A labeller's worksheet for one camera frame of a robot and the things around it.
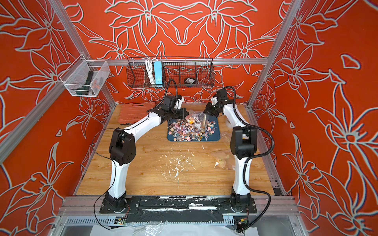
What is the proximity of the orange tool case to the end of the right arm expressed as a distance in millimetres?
469

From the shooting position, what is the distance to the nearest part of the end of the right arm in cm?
74

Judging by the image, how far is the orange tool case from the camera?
106cm
